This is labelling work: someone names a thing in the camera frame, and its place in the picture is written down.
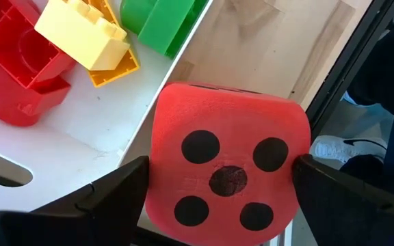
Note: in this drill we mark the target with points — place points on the red large toy block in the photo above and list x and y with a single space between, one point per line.
22 109
29 44

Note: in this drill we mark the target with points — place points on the pale yellow toy block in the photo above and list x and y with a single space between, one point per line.
80 34

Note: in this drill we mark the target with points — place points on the black aluminium table frame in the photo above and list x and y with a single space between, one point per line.
345 68

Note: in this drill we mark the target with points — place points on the green large toy block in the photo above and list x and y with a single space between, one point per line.
163 24

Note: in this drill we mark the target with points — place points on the orange flat studded block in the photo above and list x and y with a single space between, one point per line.
115 73

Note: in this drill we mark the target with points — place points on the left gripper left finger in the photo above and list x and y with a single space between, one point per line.
63 222

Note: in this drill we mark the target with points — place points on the person's shoe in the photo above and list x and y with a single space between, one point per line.
334 148

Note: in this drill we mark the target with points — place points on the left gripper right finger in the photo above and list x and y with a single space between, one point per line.
361 218

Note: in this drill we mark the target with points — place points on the red foam die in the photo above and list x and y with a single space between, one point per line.
231 116

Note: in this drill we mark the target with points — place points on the person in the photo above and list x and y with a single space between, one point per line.
388 75

